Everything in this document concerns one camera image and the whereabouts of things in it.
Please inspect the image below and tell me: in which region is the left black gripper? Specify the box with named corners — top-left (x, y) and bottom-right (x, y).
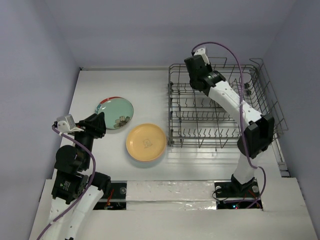
top-left (72, 110), bottom-right (106, 168)

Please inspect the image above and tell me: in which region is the green plate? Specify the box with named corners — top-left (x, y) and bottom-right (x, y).
top-left (97, 97), bottom-right (134, 130)

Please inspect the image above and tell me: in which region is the white plate with floral face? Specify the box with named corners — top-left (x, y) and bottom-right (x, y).
top-left (95, 96), bottom-right (121, 114)

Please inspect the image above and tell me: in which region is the yellow plate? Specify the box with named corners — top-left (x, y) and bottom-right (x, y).
top-left (125, 123), bottom-right (167, 155)

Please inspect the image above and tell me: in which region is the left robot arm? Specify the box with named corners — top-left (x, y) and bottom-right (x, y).
top-left (37, 112), bottom-right (111, 240)

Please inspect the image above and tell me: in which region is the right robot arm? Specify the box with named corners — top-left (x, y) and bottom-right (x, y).
top-left (184, 55), bottom-right (275, 196)

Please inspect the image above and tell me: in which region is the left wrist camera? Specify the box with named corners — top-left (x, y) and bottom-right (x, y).
top-left (53, 114), bottom-right (84, 134)

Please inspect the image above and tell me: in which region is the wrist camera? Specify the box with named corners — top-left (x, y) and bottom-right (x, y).
top-left (53, 114), bottom-right (84, 134)
top-left (193, 47), bottom-right (211, 65)

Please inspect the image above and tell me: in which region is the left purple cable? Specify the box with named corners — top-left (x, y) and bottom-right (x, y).
top-left (36, 124), bottom-right (97, 240)

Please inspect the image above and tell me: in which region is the metal wire dish rack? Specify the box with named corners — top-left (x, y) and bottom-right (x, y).
top-left (168, 57), bottom-right (288, 149)

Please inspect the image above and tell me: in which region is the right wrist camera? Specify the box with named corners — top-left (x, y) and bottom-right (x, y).
top-left (193, 47), bottom-right (211, 65)

